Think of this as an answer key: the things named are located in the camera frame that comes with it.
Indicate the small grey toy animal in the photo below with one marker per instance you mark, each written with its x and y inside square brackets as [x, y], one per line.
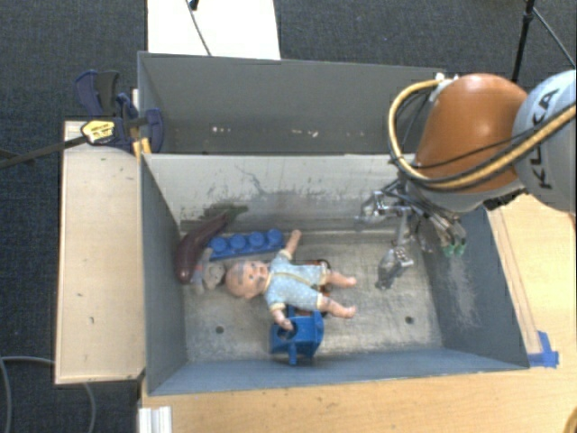
[211, 278]

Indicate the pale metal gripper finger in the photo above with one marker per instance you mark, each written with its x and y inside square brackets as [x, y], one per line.
[401, 262]
[386, 266]

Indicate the baby doll in blue romper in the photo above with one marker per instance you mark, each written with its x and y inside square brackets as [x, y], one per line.
[290, 284]

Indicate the grey metal bin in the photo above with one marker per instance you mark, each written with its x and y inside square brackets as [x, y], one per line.
[252, 327]

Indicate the blue studded building block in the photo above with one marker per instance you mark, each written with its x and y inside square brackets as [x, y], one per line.
[243, 244]

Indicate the purple toy eggplant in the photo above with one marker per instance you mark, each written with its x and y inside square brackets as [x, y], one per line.
[194, 251]

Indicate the pale wood board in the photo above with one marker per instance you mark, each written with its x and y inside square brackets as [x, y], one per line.
[99, 264]

